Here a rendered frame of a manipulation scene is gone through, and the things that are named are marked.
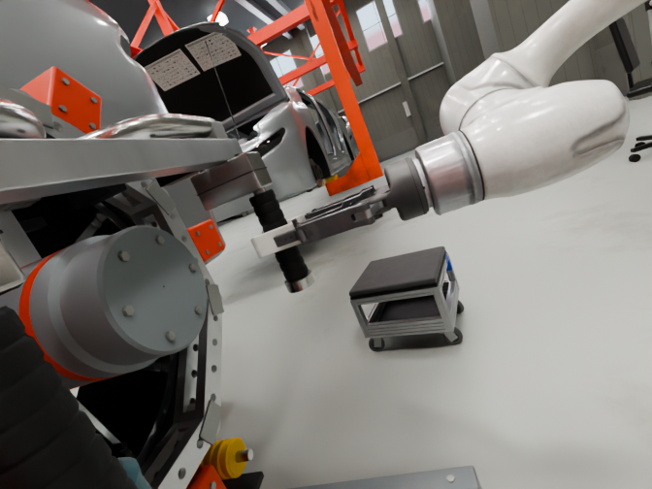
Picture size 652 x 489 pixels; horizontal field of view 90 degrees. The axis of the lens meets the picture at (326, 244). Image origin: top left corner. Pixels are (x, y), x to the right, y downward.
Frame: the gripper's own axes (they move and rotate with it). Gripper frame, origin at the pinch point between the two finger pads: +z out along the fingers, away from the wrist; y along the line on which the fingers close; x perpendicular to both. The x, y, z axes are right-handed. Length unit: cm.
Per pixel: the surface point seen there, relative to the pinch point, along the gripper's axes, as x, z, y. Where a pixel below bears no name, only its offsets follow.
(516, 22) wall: 108, -313, 718
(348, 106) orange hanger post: 54, 7, 344
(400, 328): -70, 2, 84
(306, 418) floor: -83, 47, 57
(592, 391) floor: -83, -50, 47
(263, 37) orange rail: 243, 118, 576
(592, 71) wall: -28, -411, 710
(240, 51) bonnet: 134, 82, 292
